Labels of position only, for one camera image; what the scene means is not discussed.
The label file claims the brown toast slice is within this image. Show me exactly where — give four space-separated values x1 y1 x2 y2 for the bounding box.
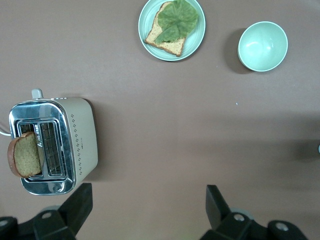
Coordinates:
7 131 43 179

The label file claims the beige and chrome toaster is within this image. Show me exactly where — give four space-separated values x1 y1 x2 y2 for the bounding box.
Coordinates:
8 88 99 196

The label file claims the pale green bowl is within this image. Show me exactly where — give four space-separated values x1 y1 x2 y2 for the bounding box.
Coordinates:
237 21 289 73

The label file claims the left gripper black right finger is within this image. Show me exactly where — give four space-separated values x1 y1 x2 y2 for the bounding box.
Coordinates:
199 185 308 240

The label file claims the brown table mat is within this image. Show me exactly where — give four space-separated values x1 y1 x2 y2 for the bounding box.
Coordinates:
0 0 320 240

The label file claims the green lettuce leaf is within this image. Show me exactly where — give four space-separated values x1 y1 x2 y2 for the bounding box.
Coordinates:
153 0 199 45

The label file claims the pale green plate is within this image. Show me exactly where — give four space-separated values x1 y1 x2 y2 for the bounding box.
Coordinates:
138 0 207 62

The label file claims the brown bread slice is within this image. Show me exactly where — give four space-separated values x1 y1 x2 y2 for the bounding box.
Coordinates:
144 1 191 58

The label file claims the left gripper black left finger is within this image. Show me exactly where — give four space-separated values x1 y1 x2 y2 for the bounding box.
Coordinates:
0 183 93 240

